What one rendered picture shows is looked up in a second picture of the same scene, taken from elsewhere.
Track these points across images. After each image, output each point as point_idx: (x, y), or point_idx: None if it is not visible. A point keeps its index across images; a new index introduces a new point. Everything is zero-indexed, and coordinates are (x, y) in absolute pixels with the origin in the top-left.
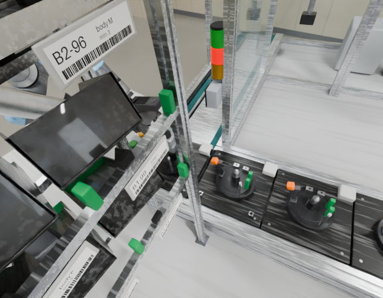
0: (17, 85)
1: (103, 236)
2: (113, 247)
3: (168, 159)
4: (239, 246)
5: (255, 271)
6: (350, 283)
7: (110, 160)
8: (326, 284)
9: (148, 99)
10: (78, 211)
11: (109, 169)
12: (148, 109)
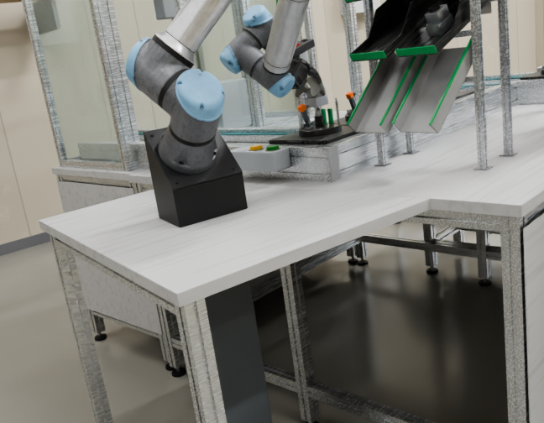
0: (192, 59)
1: (393, 180)
2: (409, 175)
3: (321, 127)
4: (421, 144)
5: (445, 140)
6: (458, 101)
7: (363, 45)
8: (457, 127)
9: (298, 43)
10: (348, 196)
11: (370, 48)
12: (309, 46)
